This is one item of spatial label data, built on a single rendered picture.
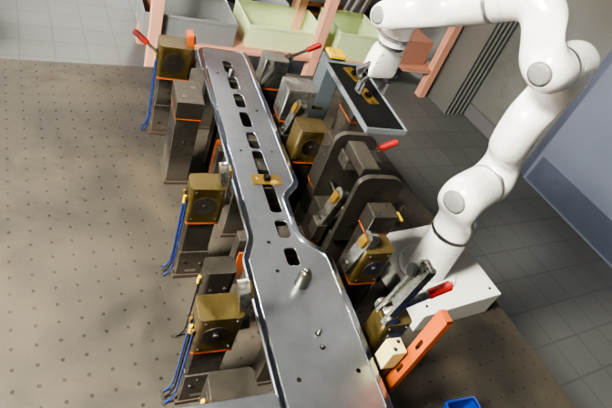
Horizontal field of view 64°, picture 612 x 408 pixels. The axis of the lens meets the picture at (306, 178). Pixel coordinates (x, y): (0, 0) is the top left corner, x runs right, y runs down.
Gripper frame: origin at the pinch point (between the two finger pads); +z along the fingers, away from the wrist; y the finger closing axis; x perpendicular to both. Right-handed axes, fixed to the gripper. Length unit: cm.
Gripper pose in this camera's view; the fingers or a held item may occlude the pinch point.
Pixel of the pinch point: (371, 89)
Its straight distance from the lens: 154.7
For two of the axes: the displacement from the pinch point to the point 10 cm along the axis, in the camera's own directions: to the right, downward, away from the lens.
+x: 4.3, 6.8, -6.0
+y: -8.5, 0.8, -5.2
